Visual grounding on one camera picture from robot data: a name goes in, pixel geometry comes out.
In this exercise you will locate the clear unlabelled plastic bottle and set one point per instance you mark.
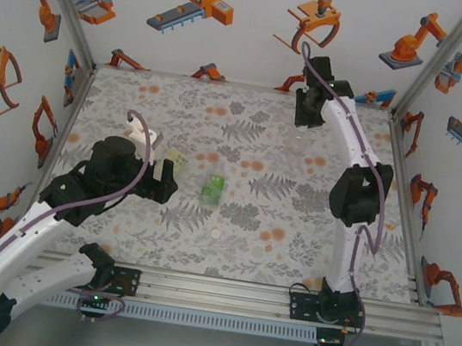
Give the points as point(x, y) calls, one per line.
point(301, 140)

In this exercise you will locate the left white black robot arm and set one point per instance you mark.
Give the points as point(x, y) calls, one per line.
point(45, 280)

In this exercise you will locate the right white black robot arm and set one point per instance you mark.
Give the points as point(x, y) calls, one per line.
point(339, 259)

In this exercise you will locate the floral tablecloth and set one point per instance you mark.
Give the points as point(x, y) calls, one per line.
point(258, 164)

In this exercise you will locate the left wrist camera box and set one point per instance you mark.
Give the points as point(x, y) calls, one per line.
point(136, 136)

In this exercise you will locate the aluminium table side rail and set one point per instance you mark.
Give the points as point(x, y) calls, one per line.
point(64, 122)
point(400, 163)

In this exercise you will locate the aluminium table end rail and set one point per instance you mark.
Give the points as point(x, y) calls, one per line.
point(244, 85)

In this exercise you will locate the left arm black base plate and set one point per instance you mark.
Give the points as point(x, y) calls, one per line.
point(130, 282)

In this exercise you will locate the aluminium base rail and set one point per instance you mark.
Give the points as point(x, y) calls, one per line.
point(213, 294)

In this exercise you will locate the aluminium corner post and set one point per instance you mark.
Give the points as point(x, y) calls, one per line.
point(442, 56)
point(65, 0)

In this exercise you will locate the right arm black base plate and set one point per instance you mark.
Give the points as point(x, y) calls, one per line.
point(300, 305)

